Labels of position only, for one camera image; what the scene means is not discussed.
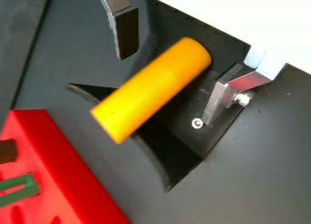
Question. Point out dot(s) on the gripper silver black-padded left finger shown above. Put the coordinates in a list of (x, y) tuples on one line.
[(122, 18)]

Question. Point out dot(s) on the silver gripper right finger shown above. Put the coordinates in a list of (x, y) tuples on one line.
[(232, 87)]

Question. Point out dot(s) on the yellow oval cylinder peg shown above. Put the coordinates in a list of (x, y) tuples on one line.
[(128, 107)]

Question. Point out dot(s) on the black curved cradle fixture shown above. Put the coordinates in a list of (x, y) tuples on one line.
[(174, 145)]

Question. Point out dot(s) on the red foam shape board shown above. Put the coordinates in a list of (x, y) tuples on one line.
[(70, 196)]

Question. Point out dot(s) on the green triangular peg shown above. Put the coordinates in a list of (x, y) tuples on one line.
[(17, 189)]

